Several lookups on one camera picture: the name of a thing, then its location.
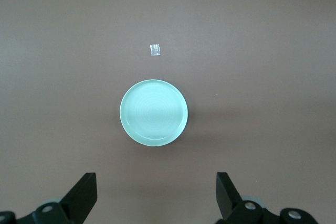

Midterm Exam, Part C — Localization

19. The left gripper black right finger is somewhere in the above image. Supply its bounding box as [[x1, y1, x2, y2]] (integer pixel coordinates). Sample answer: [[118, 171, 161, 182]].
[[209, 172, 280, 224]]

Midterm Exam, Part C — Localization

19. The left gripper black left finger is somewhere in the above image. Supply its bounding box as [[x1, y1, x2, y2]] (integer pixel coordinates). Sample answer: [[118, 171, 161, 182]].
[[15, 172, 98, 224]]

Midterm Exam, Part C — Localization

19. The light green round plate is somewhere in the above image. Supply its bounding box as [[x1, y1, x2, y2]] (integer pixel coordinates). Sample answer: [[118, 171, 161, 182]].
[[119, 79, 189, 147]]

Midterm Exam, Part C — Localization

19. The brown table cover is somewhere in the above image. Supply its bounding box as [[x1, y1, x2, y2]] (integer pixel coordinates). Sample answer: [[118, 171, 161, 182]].
[[0, 0, 336, 224]]

